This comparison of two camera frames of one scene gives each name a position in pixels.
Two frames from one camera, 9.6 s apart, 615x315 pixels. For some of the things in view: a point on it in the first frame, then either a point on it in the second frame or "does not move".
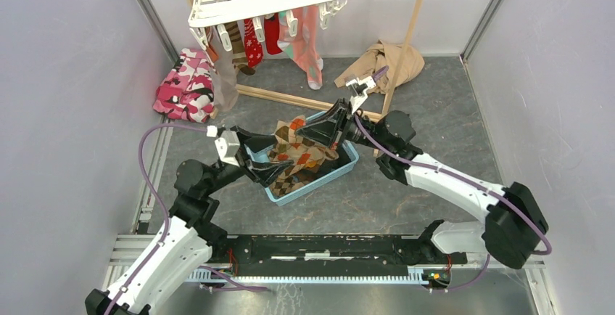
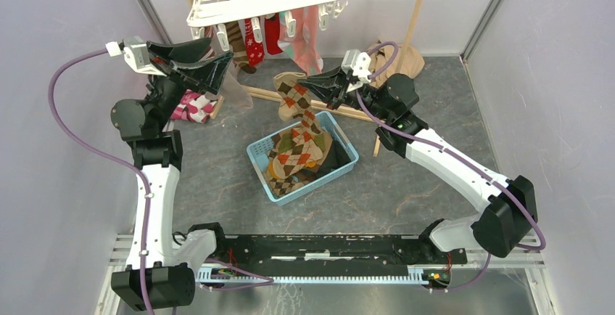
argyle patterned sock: [288, 146] -> [296, 99]
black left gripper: [265, 173] -> [186, 58]
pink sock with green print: [302, 48] does not move
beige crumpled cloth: [381, 54] does not move
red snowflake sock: [254, 46] does not move
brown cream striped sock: [238, 56] does not move
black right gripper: [336, 128] -> [331, 86]
